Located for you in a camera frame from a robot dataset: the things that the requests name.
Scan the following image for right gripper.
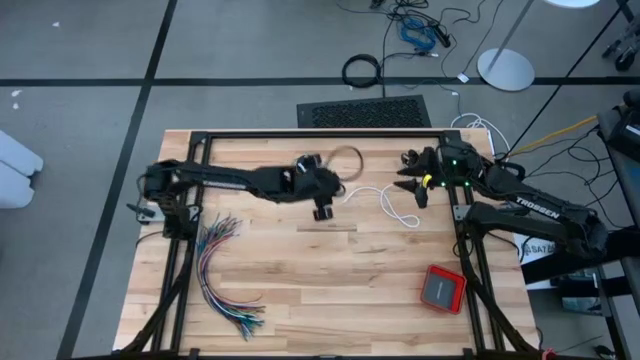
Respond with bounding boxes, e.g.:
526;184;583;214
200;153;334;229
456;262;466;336
393;146;447;210

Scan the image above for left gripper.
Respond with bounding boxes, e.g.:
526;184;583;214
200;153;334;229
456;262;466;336
262;154;347;222

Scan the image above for red tray with grey insert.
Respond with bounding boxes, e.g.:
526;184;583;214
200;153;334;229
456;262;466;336
419;264;469;316

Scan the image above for grey round stand base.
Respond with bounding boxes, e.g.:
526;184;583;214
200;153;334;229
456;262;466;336
476;47;536;93

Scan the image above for white printed paper sign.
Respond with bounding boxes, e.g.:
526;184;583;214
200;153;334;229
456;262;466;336
514;233;557;265

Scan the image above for black power adapter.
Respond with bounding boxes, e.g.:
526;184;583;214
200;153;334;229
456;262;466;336
433;24;454;49

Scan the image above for dark metal table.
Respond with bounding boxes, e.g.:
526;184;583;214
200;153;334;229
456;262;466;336
519;109;640;360

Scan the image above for grey stand pole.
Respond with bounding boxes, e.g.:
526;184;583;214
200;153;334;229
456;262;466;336
487;0;536;71

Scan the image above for thin black pole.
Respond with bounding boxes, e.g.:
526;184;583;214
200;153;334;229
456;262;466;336
505;3;626;147

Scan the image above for black electronic device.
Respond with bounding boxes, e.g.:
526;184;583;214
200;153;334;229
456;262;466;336
606;88;640;162

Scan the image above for white round lamp head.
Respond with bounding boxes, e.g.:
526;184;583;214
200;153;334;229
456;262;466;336
543;0;601;9

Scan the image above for black wheeled chair base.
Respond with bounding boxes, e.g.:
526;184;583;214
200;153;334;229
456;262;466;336
601;19;640;72

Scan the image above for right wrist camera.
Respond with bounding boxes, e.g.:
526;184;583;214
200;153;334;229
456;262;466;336
424;149;446;176

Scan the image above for black left camera cable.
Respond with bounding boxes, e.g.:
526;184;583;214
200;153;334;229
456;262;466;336
327;144;365;182

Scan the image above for white cable loops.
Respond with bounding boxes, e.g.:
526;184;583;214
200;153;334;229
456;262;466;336
449;112;511;151

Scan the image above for black power cable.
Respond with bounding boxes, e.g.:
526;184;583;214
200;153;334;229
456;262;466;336
379;14;401;99

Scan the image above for coiled black cable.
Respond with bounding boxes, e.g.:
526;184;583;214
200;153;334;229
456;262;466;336
341;53;384;90

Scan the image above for blue cable coil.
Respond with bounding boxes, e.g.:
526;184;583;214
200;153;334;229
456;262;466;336
398;17;439;51

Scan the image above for yellow cable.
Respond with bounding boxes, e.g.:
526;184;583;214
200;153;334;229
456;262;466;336
508;115;600;157

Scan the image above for multicoloured wire bundle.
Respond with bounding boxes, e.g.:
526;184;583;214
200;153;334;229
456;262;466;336
195;213;267;342

